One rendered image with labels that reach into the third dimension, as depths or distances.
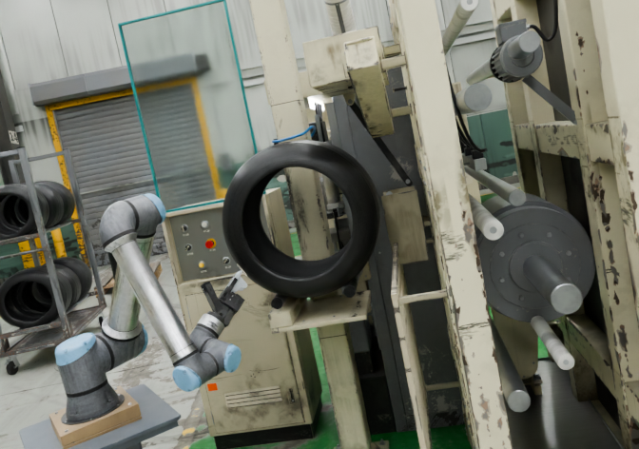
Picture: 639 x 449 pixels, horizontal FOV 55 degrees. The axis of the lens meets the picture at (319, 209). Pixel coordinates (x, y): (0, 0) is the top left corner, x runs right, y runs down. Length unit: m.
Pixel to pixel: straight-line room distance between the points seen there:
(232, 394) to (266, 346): 0.32
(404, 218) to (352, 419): 0.95
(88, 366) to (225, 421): 1.13
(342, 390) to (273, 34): 1.57
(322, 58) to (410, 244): 0.93
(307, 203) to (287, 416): 1.18
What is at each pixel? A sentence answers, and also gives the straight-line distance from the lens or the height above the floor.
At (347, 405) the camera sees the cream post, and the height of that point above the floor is 0.30.
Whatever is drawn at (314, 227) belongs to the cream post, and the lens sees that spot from 2.65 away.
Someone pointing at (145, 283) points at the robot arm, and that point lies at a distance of 2.07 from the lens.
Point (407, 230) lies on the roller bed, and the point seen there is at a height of 1.04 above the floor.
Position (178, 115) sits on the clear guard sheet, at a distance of 3.13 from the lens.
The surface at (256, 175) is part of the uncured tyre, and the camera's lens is 2.27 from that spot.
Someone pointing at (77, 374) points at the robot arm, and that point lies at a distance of 2.45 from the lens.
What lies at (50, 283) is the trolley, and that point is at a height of 0.73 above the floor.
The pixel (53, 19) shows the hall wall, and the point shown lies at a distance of 12.66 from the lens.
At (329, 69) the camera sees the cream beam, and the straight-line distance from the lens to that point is 2.00.
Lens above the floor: 1.46
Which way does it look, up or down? 6 degrees down
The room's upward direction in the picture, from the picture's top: 11 degrees counter-clockwise
